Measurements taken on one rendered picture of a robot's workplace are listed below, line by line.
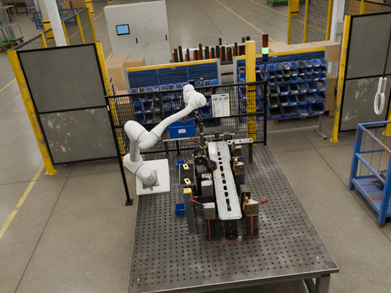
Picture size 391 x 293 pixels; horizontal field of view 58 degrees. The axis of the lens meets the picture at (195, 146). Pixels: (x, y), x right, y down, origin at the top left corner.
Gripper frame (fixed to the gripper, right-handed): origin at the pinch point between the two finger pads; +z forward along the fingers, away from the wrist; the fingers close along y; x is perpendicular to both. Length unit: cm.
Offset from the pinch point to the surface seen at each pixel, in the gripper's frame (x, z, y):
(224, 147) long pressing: 38, 46, 32
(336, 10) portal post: 414, -33, 295
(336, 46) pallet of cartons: 312, 12, 261
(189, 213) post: -63, 53, -9
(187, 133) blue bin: 71, 39, -8
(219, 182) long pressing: -29, 46, 21
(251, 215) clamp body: -74, 52, 42
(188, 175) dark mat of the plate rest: -37.7, 30.1, -6.9
